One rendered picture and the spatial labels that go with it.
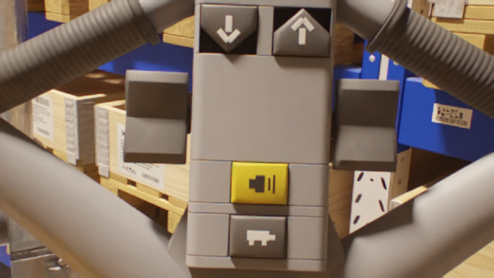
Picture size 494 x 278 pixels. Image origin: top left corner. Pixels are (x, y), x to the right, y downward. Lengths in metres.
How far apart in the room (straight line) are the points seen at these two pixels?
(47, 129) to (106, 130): 0.33
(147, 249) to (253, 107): 0.12
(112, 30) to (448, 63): 0.22
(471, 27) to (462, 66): 0.70
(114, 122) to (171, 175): 0.27
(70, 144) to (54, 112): 0.12
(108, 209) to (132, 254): 0.03
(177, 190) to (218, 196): 1.27
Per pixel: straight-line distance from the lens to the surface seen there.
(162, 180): 1.71
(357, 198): 1.40
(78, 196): 0.42
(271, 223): 0.39
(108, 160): 1.89
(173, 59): 1.69
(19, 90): 0.43
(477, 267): 1.20
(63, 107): 2.04
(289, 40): 0.40
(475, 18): 1.13
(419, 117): 1.25
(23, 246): 0.94
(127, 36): 0.42
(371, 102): 0.41
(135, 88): 0.40
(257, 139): 0.39
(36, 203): 0.43
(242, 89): 0.39
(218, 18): 0.40
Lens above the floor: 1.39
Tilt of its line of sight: 16 degrees down
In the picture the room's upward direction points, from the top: 2 degrees clockwise
